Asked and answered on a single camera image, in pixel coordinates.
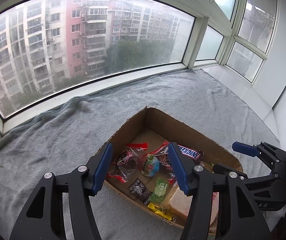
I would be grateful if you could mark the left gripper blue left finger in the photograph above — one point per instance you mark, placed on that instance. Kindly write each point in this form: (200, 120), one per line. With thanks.
(99, 167)

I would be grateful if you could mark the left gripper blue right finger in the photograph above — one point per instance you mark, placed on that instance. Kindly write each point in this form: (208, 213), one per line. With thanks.
(181, 168)

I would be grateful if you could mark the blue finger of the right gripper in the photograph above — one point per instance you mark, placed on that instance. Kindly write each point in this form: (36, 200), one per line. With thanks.
(226, 170)
(270, 155)

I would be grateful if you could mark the Snickers bar english label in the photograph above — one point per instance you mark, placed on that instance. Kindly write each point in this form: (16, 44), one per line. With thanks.
(196, 155)

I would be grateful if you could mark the red clear snack bag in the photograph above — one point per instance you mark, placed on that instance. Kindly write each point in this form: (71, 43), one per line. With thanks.
(127, 162)
(162, 155)

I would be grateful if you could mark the dark green candy packet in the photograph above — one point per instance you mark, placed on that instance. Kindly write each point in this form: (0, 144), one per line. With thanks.
(159, 192)

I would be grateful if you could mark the round jelly cup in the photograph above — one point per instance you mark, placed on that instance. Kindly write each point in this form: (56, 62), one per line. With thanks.
(150, 166)

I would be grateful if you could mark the black small snack packet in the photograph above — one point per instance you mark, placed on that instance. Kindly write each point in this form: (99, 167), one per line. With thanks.
(140, 190)

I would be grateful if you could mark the yellow candy wrapper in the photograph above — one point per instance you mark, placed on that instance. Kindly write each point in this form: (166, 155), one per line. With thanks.
(161, 212)

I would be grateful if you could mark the white gloved right hand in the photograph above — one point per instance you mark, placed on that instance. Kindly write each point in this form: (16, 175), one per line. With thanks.
(273, 217)

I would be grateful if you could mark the brown cardboard box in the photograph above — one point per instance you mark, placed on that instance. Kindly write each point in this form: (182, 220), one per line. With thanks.
(151, 129)

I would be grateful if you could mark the grey blanket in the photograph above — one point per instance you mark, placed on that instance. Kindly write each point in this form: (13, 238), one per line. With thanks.
(65, 138)

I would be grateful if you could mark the white window frame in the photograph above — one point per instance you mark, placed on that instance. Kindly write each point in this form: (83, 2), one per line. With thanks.
(50, 47)

